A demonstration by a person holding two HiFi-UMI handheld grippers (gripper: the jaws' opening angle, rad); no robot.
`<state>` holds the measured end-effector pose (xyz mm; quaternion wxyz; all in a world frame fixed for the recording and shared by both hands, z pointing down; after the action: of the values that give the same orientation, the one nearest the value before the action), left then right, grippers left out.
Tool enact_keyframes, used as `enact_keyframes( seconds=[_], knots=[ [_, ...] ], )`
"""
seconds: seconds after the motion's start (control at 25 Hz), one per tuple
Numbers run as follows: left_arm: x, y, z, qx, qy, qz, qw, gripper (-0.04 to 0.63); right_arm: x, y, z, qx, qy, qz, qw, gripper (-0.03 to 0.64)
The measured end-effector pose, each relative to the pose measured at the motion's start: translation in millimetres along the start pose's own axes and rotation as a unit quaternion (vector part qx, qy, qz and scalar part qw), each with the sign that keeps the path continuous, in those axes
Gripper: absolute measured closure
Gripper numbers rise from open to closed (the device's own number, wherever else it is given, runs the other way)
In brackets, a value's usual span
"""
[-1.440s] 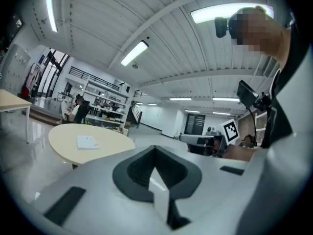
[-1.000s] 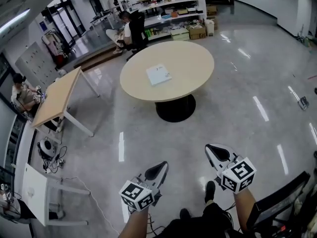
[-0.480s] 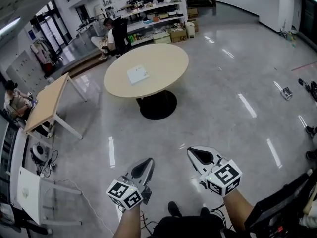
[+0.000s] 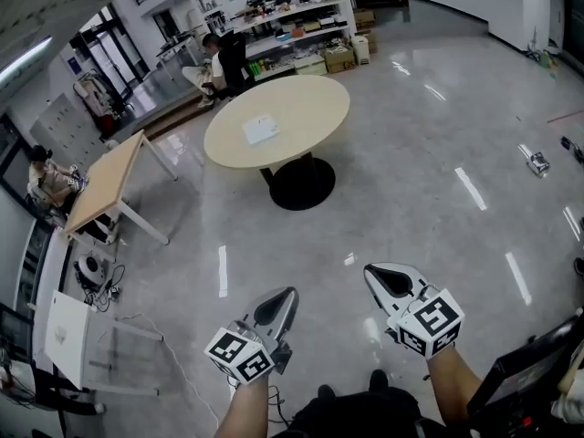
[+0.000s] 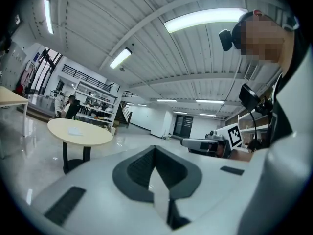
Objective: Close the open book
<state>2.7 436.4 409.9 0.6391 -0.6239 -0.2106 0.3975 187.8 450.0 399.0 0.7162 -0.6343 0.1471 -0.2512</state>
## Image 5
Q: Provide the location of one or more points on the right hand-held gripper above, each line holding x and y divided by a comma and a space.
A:
193, 144

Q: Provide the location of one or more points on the white shelving unit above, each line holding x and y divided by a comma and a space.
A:
96, 104

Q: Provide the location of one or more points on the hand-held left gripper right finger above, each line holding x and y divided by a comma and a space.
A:
193, 177

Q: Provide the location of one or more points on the grey locker cabinet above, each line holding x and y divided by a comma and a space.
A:
12, 65

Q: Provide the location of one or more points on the staircase with black railing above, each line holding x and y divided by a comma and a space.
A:
123, 114

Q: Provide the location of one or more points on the red bag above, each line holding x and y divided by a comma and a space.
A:
19, 89

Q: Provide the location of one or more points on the black office chair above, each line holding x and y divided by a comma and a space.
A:
73, 110

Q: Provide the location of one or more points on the black double door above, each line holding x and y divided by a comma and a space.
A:
183, 125

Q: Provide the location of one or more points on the white paper booklet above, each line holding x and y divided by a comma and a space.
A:
75, 131

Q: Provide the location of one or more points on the black mezzanine railing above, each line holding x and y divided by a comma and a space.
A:
85, 76

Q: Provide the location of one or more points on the clothes rack with clothes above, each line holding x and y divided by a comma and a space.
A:
27, 75

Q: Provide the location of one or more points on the wooden step platform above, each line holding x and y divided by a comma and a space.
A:
36, 108

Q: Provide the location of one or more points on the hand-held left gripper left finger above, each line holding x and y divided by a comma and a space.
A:
119, 177

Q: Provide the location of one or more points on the round wooden table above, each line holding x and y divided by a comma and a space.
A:
93, 134

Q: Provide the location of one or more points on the long ceiling light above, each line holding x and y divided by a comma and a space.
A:
120, 57
210, 101
203, 18
166, 100
48, 16

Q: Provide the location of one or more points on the person's black shirt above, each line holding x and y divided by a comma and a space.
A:
281, 121

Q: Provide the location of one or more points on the small black monitor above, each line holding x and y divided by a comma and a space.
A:
248, 97

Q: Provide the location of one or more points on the person's right forearm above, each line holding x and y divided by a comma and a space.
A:
242, 155

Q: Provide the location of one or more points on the person's head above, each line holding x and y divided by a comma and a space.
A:
264, 40

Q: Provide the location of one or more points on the rectangular wooden table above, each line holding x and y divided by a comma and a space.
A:
9, 95

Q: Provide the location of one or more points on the black head camera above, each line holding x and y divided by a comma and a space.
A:
225, 40

